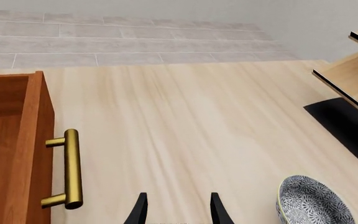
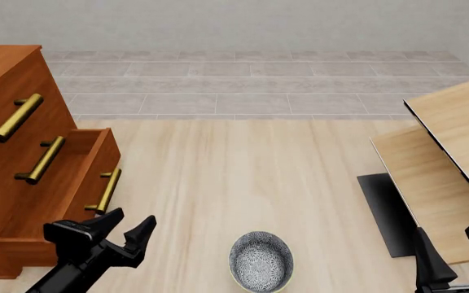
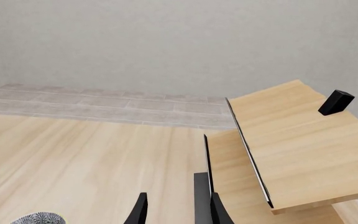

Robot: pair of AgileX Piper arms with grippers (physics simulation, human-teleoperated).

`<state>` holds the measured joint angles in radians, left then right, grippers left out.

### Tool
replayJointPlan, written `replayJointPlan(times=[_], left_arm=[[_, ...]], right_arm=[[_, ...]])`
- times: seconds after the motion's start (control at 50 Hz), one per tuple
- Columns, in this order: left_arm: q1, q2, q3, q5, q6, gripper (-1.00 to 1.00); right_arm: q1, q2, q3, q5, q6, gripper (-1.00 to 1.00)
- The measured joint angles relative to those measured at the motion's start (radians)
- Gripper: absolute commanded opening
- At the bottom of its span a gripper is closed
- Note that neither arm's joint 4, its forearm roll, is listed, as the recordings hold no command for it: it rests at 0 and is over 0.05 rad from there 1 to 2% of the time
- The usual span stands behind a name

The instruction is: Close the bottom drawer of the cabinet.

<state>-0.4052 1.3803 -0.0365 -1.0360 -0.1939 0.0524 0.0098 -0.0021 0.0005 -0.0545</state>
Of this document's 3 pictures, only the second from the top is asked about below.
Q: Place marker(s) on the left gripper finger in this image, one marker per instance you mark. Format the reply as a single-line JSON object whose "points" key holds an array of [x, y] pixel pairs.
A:
{"points": [[141, 236], [106, 222]]}

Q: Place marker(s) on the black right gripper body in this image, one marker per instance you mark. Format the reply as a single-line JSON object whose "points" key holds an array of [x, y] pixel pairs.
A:
{"points": [[462, 289]]}

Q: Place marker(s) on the pale wooden two-level shelf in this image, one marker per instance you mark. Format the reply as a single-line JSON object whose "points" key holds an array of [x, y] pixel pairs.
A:
{"points": [[434, 183]]}

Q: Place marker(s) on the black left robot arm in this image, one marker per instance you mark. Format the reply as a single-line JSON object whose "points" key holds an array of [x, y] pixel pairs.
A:
{"points": [[68, 274]]}

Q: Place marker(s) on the grey patterned bowl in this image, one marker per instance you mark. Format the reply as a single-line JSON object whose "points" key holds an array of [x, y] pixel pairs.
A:
{"points": [[261, 262]]}

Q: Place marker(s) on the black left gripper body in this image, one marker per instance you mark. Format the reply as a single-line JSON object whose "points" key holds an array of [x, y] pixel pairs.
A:
{"points": [[118, 258]]}

